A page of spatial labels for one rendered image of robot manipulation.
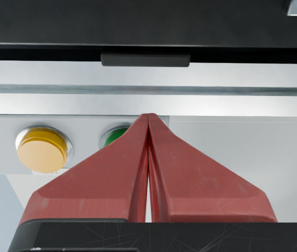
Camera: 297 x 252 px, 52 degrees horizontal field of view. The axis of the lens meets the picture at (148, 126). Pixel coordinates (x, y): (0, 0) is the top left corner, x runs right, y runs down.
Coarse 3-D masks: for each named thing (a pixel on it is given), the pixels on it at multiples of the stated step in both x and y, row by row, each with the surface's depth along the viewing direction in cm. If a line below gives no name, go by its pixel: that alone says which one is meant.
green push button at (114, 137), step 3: (117, 132) 25; (120, 132) 25; (123, 132) 25; (111, 135) 25; (114, 135) 25; (117, 135) 24; (120, 135) 24; (108, 138) 25; (111, 138) 24; (114, 138) 24; (105, 141) 25; (108, 141) 24; (111, 141) 24; (105, 144) 25
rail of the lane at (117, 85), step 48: (0, 48) 23; (48, 48) 24; (96, 48) 24; (144, 48) 21; (192, 48) 24; (240, 48) 24; (288, 48) 24; (0, 96) 23; (48, 96) 23; (96, 96) 23; (144, 96) 23; (192, 96) 23; (240, 96) 23; (288, 96) 23
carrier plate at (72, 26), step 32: (0, 0) 18; (32, 0) 18; (64, 0) 18; (96, 0) 18; (128, 0) 18; (160, 0) 18; (192, 0) 18; (224, 0) 18; (256, 0) 18; (0, 32) 19; (32, 32) 19; (64, 32) 19; (96, 32) 19; (128, 32) 19; (160, 32) 19; (192, 32) 19; (224, 32) 19; (256, 32) 19; (288, 32) 19
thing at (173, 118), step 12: (180, 120) 37; (192, 120) 37; (204, 120) 37; (216, 120) 37; (228, 120) 37; (240, 120) 37; (252, 120) 37; (264, 120) 37; (276, 120) 37; (288, 120) 37
